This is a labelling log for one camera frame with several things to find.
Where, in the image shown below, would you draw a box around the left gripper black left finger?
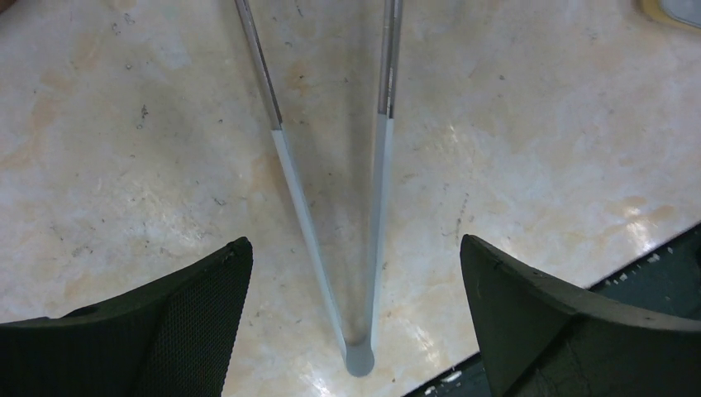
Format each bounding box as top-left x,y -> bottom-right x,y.
1,237 -> 253,396

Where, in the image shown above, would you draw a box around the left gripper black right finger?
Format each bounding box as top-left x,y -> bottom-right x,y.
460,235 -> 700,396

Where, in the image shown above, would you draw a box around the steel serving tongs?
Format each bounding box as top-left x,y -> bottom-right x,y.
236,1 -> 403,377

